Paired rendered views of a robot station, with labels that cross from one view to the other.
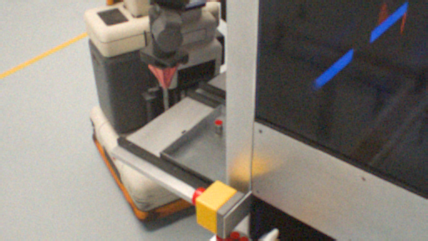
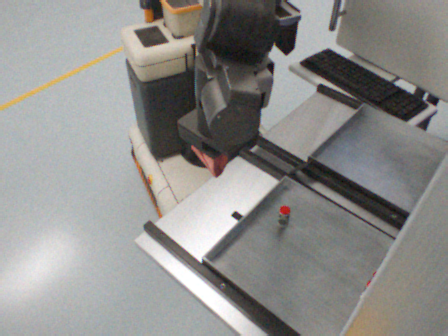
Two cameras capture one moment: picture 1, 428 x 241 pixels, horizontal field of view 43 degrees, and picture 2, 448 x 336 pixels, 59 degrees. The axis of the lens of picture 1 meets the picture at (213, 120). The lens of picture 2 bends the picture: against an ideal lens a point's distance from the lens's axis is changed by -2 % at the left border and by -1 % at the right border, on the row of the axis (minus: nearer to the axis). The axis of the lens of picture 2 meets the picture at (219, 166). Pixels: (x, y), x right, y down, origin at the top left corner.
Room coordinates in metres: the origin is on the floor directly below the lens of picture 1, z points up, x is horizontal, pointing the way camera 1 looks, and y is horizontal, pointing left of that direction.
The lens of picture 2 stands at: (0.67, 0.09, 1.54)
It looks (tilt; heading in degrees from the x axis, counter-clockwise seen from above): 46 degrees down; 3
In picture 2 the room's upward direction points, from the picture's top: straight up
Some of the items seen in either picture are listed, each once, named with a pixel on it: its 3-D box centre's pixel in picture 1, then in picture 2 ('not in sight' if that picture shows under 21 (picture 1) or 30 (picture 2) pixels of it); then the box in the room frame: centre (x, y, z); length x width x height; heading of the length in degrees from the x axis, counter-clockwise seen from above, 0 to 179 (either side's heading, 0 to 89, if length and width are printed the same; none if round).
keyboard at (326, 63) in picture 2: not in sight; (360, 81); (1.74, -0.31, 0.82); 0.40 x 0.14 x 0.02; 40
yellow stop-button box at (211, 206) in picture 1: (219, 208); not in sight; (0.76, -0.01, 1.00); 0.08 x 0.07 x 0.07; 51
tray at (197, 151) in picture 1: (243, 156); (321, 268); (1.03, -0.07, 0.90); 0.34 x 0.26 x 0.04; 52
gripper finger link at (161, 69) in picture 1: (161, 69); (212, 149); (1.10, 0.12, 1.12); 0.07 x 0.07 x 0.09; 50
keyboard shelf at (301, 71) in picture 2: not in sight; (366, 83); (1.77, -0.34, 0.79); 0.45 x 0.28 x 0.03; 40
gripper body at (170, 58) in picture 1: (163, 44); (217, 115); (1.09, 0.11, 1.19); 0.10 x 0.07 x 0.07; 50
